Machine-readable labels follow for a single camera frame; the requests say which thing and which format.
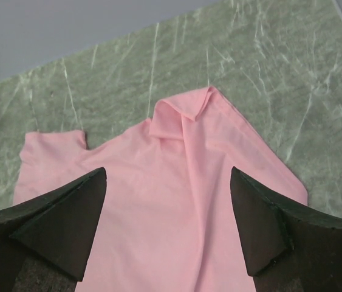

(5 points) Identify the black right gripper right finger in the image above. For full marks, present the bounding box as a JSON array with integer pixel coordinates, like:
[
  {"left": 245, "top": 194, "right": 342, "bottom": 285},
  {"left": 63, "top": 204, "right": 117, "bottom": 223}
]
[{"left": 230, "top": 167, "right": 342, "bottom": 291}]

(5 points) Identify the pink t shirt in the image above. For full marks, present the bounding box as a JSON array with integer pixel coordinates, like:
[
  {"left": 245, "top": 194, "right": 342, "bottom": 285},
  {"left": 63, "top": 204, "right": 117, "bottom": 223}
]
[{"left": 13, "top": 87, "right": 307, "bottom": 291}]

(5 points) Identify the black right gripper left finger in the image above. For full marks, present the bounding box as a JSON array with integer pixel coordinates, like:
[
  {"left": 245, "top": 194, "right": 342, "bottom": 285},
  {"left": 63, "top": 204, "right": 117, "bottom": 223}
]
[{"left": 0, "top": 167, "right": 107, "bottom": 291}]

